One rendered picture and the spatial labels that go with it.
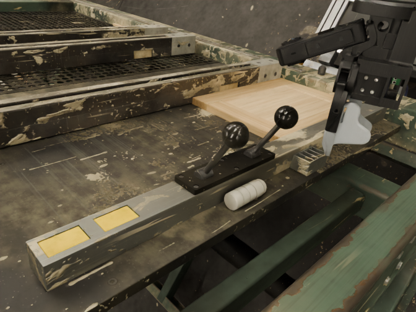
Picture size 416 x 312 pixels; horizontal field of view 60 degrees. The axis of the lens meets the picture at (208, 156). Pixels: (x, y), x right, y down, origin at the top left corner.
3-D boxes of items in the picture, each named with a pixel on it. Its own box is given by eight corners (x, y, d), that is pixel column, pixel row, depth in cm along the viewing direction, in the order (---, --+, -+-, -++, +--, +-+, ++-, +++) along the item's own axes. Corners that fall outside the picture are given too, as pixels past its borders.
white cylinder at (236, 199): (235, 214, 56) (266, 196, 61) (238, 199, 55) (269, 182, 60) (222, 205, 58) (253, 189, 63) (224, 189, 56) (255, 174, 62)
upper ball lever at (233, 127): (215, 184, 57) (260, 134, 48) (198, 192, 55) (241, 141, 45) (202, 165, 59) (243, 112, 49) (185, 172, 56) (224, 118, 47)
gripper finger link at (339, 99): (334, 137, 47) (354, 72, 43) (322, 134, 48) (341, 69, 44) (338, 125, 51) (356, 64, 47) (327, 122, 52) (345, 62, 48)
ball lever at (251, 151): (261, 163, 65) (307, 116, 56) (247, 169, 63) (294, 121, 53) (249, 147, 66) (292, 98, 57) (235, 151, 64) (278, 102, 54)
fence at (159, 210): (383, 119, 101) (388, 106, 99) (47, 292, 40) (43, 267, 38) (366, 113, 104) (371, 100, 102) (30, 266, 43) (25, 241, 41)
